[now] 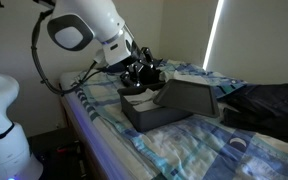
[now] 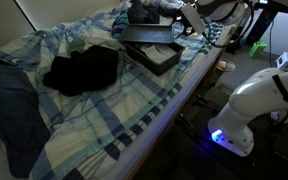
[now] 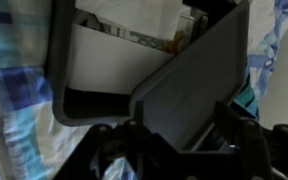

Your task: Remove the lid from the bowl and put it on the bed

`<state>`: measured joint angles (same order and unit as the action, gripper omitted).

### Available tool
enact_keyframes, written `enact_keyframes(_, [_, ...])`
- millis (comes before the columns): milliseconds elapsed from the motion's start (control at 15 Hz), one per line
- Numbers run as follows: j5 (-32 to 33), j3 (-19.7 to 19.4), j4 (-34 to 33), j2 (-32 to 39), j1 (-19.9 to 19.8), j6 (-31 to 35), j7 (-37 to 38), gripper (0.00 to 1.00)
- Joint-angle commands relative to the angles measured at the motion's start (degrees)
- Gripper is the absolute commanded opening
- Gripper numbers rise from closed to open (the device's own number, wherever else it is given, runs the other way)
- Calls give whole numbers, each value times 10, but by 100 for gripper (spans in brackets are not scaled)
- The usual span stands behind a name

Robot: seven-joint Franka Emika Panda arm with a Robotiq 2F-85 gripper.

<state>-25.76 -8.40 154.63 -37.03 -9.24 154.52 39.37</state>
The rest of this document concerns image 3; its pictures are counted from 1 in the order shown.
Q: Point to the grey plastic storage box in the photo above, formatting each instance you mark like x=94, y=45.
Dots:
x=74, y=107

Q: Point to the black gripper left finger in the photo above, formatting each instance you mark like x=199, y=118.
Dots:
x=149, y=155

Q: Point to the white paper in box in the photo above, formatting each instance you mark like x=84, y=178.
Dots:
x=116, y=44

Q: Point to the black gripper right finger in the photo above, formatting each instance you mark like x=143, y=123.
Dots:
x=258, y=153

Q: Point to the blue checkered bed quilt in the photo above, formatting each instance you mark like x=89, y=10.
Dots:
x=33, y=145

